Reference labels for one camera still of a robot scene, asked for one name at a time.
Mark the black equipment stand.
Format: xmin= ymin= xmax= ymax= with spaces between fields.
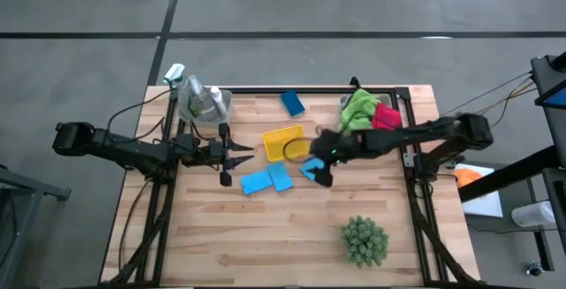
xmin=457 ymin=103 xmax=566 ymax=272

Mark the orange object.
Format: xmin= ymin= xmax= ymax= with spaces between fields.
xmin=455 ymin=168 xmax=486 ymax=188

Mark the white paper sheet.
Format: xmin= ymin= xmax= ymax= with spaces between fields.
xmin=455 ymin=163 xmax=505 ymax=218

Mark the red cloth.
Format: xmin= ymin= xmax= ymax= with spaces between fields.
xmin=371 ymin=102 xmax=403 ymax=132

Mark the blue sponge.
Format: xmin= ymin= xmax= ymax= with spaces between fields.
xmin=267 ymin=161 xmax=294 ymax=193
xmin=299 ymin=156 xmax=328 ymax=182
xmin=280 ymin=89 xmax=306 ymax=118
xmin=241 ymin=170 xmax=274 ymax=196

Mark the grey plastic bin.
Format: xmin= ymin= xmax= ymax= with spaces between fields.
xmin=177 ymin=87 xmax=234 ymax=130
xmin=339 ymin=92 xmax=394 ymax=133

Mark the green potted plant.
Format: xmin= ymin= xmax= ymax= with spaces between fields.
xmin=339 ymin=215 xmax=391 ymax=269

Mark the green microfiber cloth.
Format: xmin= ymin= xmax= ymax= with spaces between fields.
xmin=339 ymin=87 xmax=382 ymax=134

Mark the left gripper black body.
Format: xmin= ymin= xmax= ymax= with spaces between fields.
xmin=179 ymin=123 xmax=233 ymax=187

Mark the white lotion bottle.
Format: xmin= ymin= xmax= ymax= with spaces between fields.
xmin=209 ymin=85 xmax=228 ymax=119

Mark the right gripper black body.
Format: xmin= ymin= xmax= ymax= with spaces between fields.
xmin=309 ymin=129 xmax=366 ymax=166

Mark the grey cart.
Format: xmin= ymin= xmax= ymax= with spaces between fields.
xmin=0 ymin=164 xmax=72 ymax=289

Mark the white roll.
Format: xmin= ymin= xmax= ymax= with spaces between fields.
xmin=511 ymin=200 xmax=556 ymax=229

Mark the black aluminium table frame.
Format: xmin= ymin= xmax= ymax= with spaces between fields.
xmin=103 ymin=86 xmax=483 ymax=286

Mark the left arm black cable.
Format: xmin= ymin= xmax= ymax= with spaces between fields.
xmin=105 ymin=87 xmax=178 ymax=142

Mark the yellow and black cable bundle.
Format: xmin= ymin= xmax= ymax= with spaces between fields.
xmin=440 ymin=71 xmax=539 ymax=129

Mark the green-label spray bottle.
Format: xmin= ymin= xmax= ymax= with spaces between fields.
xmin=162 ymin=62 xmax=205 ymax=120

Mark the yellow plastic basket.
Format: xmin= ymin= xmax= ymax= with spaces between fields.
xmin=262 ymin=124 xmax=310 ymax=163

